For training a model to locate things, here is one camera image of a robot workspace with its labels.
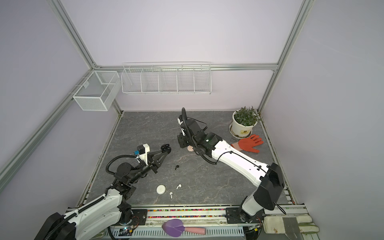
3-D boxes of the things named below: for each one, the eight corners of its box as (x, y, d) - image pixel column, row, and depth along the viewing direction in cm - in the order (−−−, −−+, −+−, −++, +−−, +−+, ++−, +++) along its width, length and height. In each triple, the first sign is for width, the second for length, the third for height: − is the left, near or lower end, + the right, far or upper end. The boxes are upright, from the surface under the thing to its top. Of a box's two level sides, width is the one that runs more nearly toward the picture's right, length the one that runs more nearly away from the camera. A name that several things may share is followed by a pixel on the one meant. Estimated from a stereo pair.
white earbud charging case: (155, 194, 83) (154, 193, 81) (157, 185, 86) (156, 184, 84) (165, 194, 83) (164, 193, 81) (166, 185, 86) (166, 184, 84)
